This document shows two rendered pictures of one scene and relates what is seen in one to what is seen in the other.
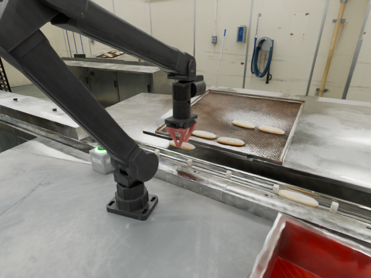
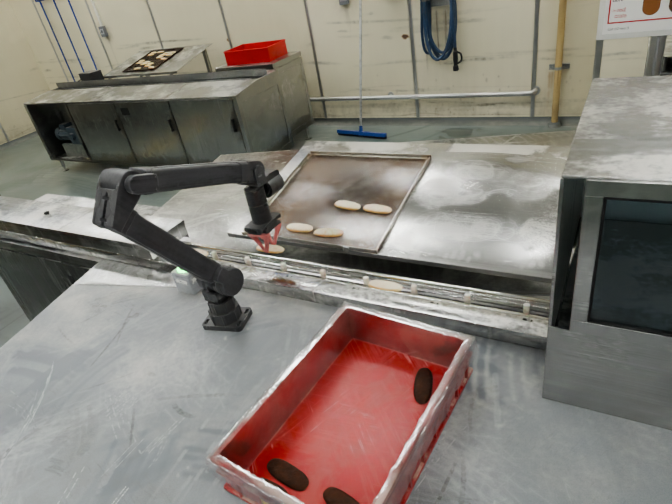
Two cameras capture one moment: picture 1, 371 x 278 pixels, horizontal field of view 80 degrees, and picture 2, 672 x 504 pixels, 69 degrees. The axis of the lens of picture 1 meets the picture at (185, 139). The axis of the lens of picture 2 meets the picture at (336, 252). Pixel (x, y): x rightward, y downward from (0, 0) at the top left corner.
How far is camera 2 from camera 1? 0.74 m
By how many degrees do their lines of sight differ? 8
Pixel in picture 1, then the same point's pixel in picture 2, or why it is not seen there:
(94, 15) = (162, 178)
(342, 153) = (444, 228)
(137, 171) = (223, 288)
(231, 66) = (385, 45)
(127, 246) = (227, 352)
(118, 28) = (181, 177)
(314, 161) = (412, 243)
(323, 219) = (396, 301)
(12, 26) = (120, 216)
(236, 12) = not seen: outside the picture
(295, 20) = not seen: outside the picture
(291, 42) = not seen: outside the picture
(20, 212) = (123, 344)
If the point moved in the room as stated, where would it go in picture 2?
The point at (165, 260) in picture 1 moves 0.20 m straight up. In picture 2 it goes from (260, 356) to (238, 293)
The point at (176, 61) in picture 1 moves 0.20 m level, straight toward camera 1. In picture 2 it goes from (240, 174) to (233, 208)
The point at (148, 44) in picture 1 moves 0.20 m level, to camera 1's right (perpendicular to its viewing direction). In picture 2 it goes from (208, 174) to (289, 159)
